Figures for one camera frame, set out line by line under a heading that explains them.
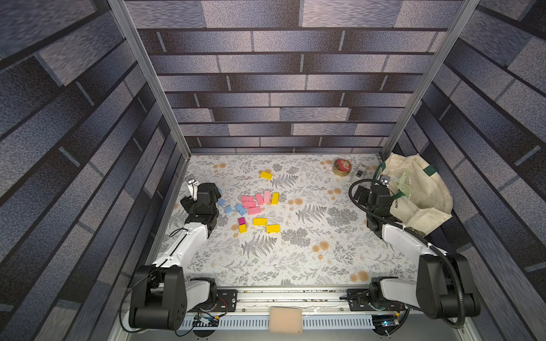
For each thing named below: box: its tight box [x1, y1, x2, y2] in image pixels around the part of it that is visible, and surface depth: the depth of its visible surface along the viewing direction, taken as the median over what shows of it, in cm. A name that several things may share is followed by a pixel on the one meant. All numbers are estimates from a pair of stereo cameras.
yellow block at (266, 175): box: [259, 171, 273, 180], surface depth 112 cm
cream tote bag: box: [371, 152, 454, 236], surface depth 87 cm
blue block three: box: [234, 203, 247, 216], surface depth 99 cm
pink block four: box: [263, 190, 271, 203], surface depth 105 cm
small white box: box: [352, 163, 368, 180], surface depth 112 cm
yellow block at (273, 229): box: [266, 224, 281, 234], surface depth 94 cm
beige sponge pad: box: [268, 306, 303, 334], surface depth 72 cm
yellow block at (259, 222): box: [252, 217, 269, 226], surface depth 96 cm
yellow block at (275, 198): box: [271, 191, 280, 206], surface depth 102 cm
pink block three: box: [255, 193, 265, 206], surface depth 102 cm
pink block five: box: [247, 206, 261, 216], surface depth 100 cm
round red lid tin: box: [332, 158, 352, 177], surface depth 112 cm
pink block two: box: [242, 201, 257, 209], surface depth 102 cm
